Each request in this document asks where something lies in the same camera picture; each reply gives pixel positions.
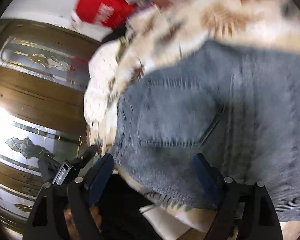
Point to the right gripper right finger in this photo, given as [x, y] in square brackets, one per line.
[259, 219]

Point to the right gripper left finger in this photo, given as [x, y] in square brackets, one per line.
[47, 221]

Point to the grey-blue denim pants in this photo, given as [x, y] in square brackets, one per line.
[238, 106]

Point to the wooden glass-panel door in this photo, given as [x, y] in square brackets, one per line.
[43, 78]

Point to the red paper shopping bag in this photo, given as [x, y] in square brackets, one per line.
[98, 18]

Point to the leaf-pattern fleece blanket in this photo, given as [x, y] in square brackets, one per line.
[160, 38]

